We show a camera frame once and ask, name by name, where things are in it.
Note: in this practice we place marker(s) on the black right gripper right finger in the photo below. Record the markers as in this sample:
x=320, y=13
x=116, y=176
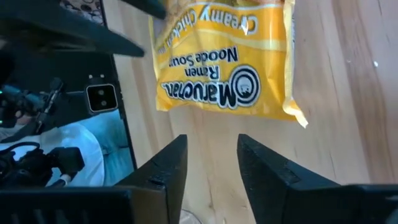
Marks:
x=280, y=193

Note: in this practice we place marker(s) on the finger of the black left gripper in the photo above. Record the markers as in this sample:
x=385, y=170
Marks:
x=77, y=34
x=149, y=6

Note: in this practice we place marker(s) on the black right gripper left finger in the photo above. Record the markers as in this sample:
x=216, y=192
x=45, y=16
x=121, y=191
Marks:
x=155, y=202

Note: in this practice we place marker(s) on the yellow creamy chicken noodle pack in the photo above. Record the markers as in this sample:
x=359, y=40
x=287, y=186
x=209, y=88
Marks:
x=224, y=62

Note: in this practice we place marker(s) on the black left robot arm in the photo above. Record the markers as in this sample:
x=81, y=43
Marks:
x=34, y=165

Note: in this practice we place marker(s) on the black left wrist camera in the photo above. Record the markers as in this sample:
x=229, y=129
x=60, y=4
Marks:
x=101, y=98

